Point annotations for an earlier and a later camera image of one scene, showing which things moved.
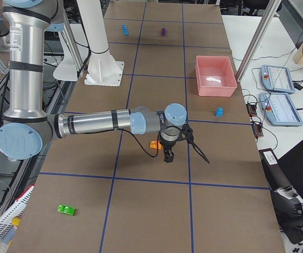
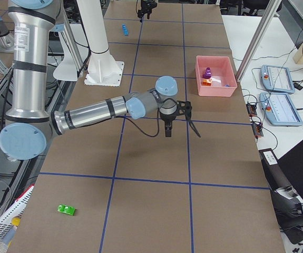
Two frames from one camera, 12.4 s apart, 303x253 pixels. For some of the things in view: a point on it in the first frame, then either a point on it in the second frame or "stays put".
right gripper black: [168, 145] to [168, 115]
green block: [67, 210] stays put
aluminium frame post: [268, 18] stays put
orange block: [153, 144] to [206, 82]
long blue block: [126, 31] stays put
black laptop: [300, 167] stays put
